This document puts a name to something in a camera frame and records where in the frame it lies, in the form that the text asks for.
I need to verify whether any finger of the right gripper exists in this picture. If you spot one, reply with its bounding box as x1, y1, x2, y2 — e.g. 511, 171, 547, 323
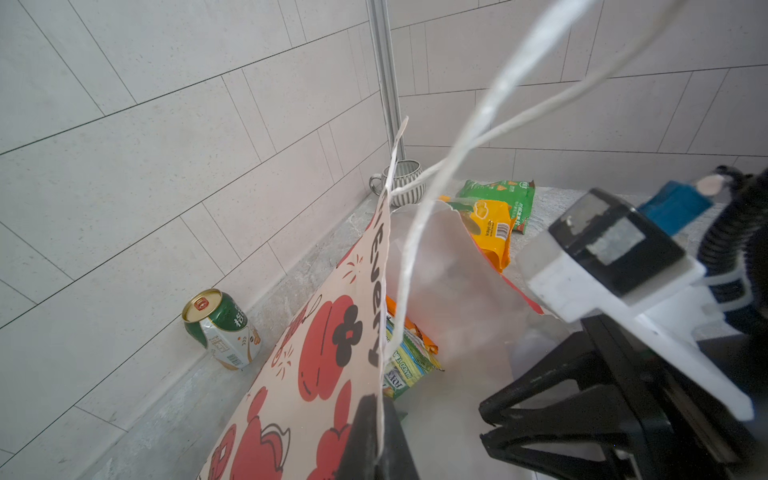
480, 413, 624, 479
479, 331, 606, 424

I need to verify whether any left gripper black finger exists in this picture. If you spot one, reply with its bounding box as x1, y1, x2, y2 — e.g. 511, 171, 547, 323
336, 395, 419, 480

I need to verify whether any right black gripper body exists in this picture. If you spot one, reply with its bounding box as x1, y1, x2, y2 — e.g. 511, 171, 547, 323
581, 315, 767, 479

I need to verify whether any green yellow snack packet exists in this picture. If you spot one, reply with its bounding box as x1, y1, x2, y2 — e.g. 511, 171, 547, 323
382, 323, 443, 400

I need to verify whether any red white paper gift bag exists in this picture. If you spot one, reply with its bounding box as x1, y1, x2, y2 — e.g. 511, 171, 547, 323
199, 1, 681, 479

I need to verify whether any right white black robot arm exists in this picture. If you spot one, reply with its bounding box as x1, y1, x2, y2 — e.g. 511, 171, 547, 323
479, 166, 767, 479

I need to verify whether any orange snack packet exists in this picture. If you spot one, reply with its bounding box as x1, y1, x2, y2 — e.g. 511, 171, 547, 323
386, 296, 439, 355

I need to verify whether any green white drink can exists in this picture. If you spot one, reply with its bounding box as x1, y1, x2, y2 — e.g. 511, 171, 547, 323
181, 289, 261, 370

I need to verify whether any striped ceramic mug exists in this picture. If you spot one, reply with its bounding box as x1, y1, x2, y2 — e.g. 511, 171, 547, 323
369, 160, 425, 208

